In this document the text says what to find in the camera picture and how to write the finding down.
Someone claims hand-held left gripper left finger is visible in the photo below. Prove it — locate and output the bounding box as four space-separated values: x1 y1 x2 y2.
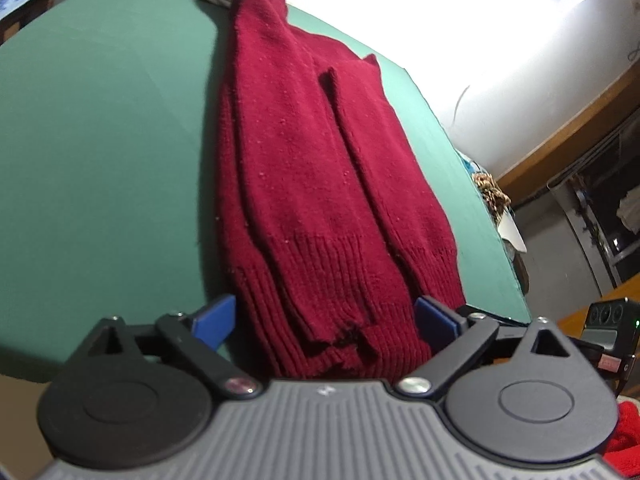
65 294 263 401

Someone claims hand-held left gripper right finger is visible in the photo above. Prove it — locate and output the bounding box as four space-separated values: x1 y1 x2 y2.
395 295 583 403

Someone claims dark red knit sweater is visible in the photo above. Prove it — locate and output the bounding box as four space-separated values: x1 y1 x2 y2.
215 0 468 381

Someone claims bright red fabric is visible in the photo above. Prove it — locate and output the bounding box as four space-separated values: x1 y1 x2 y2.
602 399 640 478

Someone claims metal shelf rack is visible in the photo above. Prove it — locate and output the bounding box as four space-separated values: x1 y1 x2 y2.
546 110 640 301

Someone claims leopard print furry cloth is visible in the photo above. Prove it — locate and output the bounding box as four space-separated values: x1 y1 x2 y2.
472 171 512 223

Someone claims green mat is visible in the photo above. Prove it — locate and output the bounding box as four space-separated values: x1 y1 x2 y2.
0 0 533 378

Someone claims wooden frame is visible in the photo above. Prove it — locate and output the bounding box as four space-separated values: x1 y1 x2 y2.
497 66 640 192

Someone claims white wall cable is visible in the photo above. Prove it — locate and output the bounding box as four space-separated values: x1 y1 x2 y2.
450 84 472 128

